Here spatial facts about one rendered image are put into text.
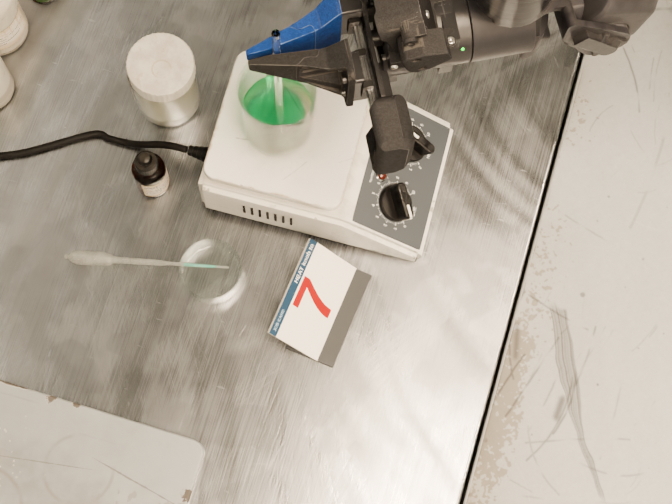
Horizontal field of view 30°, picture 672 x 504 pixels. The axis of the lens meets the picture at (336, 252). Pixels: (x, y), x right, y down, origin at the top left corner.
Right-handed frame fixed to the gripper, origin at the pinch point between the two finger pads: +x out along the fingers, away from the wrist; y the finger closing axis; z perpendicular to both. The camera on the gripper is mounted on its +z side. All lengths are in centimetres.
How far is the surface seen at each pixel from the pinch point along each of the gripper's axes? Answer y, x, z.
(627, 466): 31.9, -22.8, -25.8
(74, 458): 22.2, 23.3, -24.5
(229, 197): 3.7, 6.5, -19.3
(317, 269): 10.4, 0.2, -22.8
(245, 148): 0.5, 4.4, -16.9
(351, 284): 11.7, -2.7, -25.3
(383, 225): 8.2, -6.0, -20.7
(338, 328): 15.4, -0.7, -25.3
